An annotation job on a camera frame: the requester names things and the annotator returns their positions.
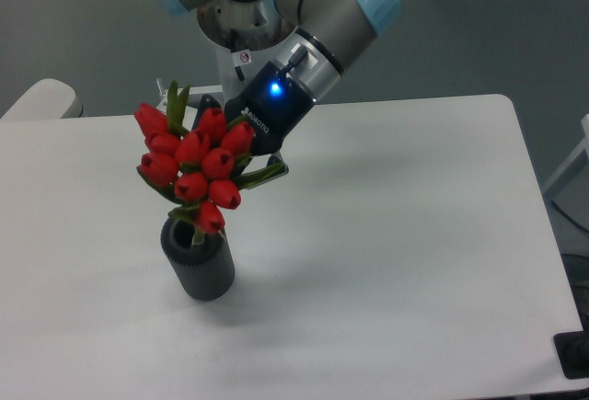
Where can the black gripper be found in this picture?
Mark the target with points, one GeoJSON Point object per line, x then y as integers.
{"type": "Point", "coordinates": [273, 105]}

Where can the red tulip bouquet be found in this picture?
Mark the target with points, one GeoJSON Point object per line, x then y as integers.
{"type": "Point", "coordinates": [201, 171]}

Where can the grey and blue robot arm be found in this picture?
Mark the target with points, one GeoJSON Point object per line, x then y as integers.
{"type": "Point", "coordinates": [278, 58]}

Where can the dark grey ribbed vase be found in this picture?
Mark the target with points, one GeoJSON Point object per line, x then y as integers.
{"type": "Point", "coordinates": [205, 271]}

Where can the white chair armrest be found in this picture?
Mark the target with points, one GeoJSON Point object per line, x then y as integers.
{"type": "Point", "coordinates": [48, 99]}

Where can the white furniture leg at right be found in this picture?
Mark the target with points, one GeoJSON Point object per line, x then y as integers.
{"type": "Point", "coordinates": [571, 166]}

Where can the black box at table edge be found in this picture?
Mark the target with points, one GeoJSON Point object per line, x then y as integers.
{"type": "Point", "coordinates": [572, 350]}

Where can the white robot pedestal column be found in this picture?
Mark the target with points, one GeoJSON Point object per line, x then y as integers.
{"type": "Point", "coordinates": [244, 36]}

